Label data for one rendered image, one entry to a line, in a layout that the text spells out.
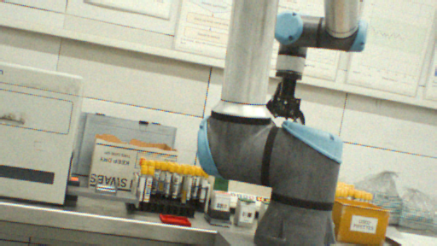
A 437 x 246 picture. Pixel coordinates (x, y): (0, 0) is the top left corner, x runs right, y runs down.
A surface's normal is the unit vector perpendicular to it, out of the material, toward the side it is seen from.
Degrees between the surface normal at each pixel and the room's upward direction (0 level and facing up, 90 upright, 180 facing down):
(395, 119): 90
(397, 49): 92
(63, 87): 89
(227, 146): 98
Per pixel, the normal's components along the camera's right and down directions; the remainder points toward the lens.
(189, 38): 0.21, 0.15
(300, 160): -0.32, -0.01
